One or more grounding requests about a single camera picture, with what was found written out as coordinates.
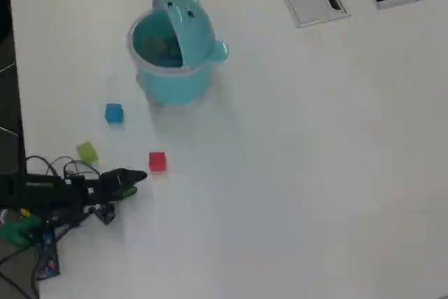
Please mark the dark blue block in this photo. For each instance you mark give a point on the dark blue block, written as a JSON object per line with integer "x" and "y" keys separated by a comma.
{"x": 173, "y": 52}

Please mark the blue lego block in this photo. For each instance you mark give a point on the blue lego block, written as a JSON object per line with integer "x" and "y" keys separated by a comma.
{"x": 114, "y": 114}

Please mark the teal animal-shaped bin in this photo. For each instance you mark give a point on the teal animal-shaped bin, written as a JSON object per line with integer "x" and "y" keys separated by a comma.
{"x": 175, "y": 82}

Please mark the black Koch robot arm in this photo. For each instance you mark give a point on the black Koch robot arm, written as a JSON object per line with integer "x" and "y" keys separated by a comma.
{"x": 35, "y": 190}

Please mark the dull olive block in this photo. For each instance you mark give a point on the dull olive block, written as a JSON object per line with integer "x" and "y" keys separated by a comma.
{"x": 155, "y": 47}

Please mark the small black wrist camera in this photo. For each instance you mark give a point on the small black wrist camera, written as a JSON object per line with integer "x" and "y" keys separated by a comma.
{"x": 105, "y": 215}

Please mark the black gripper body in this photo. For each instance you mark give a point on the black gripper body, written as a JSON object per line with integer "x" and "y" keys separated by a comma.
{"x": 105, "y": 187}

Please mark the green lego block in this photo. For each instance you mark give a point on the green lego block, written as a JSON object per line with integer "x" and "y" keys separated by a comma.
{"x": 87, "y": 152}

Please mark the yellow connector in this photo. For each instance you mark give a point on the yellow connector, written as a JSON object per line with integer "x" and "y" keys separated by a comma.
{"x": 25, "y": 213}

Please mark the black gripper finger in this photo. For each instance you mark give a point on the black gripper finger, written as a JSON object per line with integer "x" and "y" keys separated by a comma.
{"x": 129, "y": 194}
{"x": 133, "y": 176}

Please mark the red lego block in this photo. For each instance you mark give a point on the red lego block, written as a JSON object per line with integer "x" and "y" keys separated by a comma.
{"x": 157, "y": 161}

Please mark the blue circuit board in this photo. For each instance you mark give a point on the blue circuit board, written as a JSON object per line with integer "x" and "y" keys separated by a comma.
{"x": 47, "y": 257}

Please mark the green table clamp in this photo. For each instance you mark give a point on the green table clamp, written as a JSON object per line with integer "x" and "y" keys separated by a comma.
{"x": 17, "y": 230}

